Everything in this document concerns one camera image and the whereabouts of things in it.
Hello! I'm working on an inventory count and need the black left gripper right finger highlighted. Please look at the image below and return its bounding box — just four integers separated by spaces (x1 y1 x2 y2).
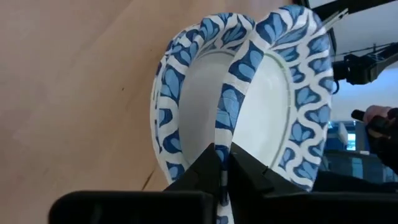
228 142 312 207

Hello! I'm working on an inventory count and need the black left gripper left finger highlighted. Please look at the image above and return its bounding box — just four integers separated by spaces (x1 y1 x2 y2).
164 142 224 195

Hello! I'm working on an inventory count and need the blue white patterned paper bowl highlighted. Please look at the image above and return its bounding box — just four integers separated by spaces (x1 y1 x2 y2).
149 27 175 184
214 3 335 224
155 12 256 186

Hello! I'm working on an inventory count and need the person's hand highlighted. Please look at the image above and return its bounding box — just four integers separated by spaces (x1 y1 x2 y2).
363 105 393 125

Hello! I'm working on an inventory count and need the black hand controller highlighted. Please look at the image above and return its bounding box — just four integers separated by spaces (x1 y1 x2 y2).
351 108 398 175

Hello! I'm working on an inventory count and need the black mounted device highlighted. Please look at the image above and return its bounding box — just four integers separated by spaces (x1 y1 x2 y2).
331 42 398 86

